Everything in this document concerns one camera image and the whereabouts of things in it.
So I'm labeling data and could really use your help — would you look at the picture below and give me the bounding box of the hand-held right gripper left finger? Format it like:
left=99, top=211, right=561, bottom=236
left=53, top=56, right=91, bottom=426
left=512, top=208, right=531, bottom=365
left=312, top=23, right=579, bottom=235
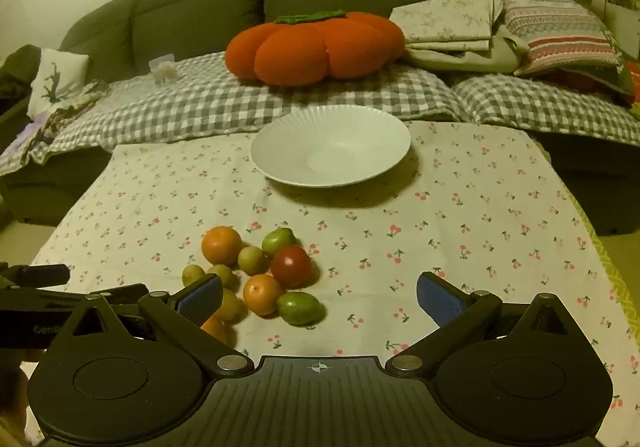
left=64, top=274, right=255, bottom=376

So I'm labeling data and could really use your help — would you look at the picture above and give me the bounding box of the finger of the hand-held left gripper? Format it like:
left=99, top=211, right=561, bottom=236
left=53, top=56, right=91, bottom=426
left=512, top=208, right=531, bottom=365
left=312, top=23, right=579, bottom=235
left=0, top=283, right=150, bottom=312
left=0, top=264, right=71, bottom=287

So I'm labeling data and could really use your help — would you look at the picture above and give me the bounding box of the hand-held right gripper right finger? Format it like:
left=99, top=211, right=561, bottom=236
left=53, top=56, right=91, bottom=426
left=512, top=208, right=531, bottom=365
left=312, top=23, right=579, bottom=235
left=386, top=271, right=577, bottom=376

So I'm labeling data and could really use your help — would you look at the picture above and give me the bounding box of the small yellow-green plum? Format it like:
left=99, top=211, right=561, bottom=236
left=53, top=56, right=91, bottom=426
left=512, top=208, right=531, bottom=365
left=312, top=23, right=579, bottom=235
left=206, top=264, right=236, bottom=289
left=237, top=245, right=267, bottom=274
left=181, top=264, right=207, bottom=288

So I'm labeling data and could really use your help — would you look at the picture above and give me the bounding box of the yellow plum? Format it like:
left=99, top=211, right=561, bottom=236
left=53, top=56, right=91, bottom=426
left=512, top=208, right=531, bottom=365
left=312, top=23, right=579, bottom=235
left=212, top=288, right=247, bottom=324

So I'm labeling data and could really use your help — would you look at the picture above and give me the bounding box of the large orange tangerine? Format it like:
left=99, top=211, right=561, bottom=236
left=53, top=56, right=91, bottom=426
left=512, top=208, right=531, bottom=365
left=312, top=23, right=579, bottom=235
left=201, top=225, right=243, bottom=265

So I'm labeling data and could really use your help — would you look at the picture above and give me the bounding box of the green lime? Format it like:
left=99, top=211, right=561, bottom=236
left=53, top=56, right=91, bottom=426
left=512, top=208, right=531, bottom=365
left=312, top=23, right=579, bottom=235
left=261, top=227, right=297, bottom=258

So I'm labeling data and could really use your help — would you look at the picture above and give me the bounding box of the red tomato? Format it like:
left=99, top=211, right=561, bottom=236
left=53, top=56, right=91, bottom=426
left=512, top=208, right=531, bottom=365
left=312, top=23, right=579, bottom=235
left=270, top=245, right=314, bottom=289

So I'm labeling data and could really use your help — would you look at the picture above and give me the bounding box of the green plum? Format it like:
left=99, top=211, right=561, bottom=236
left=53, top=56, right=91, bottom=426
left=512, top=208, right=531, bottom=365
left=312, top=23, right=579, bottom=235
left=276, top=292, right=321, bottom=326

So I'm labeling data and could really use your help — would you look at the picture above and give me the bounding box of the white ribbed plate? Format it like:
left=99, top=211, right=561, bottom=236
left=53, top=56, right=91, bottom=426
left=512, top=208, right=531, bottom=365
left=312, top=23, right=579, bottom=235
left=250, top=104, right=412, bottom=189

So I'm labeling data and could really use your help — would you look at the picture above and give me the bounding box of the cherry print tablecloth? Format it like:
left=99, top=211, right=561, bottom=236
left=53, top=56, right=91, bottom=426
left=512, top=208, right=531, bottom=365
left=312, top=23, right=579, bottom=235
left=20, top=120, right=636, bottom=447

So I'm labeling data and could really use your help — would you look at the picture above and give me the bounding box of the purple cloth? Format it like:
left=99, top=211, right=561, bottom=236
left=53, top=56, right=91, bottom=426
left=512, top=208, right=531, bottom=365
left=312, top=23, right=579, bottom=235
left=10, top=122, right=51, bottom=148

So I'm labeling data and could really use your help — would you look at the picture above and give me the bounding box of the brown patterned lace cloth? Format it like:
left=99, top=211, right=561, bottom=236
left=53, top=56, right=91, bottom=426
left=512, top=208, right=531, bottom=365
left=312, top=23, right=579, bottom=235
left=30, top=80, right=108, bottom=148

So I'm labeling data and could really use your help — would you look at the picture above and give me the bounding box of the grey checked blanket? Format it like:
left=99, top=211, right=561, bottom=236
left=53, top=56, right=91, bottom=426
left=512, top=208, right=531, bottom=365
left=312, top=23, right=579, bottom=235
left=0, top=51, right=640, bottom=178

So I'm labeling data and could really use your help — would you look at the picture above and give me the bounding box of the white embroidered pillow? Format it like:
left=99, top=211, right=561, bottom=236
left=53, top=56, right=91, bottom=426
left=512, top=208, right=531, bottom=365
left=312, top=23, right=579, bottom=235
left=27, top=47, right=91, bottom=115

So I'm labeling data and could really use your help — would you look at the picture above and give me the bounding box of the dark green garment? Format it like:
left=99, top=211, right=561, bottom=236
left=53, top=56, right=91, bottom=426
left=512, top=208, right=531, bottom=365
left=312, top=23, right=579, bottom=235
left=0, top=44, right=43, bottom=128

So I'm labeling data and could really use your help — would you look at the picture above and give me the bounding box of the small white fluffy object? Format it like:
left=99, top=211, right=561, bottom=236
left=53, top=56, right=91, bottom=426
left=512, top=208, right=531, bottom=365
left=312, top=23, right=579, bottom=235
left=149, top=56, right=180, bottom=85

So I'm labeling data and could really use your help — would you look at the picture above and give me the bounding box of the red cushion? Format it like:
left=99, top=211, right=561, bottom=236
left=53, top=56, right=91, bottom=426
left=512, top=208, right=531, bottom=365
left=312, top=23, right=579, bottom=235
left=550, top=64, right=640, bottom=104

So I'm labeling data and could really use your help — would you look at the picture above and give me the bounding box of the orange pumpkin cushion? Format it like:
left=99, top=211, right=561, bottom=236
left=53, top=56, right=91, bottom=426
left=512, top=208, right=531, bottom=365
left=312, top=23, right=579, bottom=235
left=225, top=11, right=407, bottom=87

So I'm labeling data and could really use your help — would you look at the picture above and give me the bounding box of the folded floral bed sheet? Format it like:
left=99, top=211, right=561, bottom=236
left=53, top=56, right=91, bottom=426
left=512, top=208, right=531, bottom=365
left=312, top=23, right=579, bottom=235
left=389, top=0, right=531, bottom=75

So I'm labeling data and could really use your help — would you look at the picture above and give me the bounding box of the olive green sofa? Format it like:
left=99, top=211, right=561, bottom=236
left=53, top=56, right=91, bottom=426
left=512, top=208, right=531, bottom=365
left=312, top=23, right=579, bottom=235
left=0, top=0, right=640, bottom=238

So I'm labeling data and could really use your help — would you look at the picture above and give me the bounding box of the striped patterned pillow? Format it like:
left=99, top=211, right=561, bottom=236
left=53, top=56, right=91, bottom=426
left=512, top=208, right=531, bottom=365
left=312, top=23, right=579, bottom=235
left=480, top=0, right=636, bottom=95

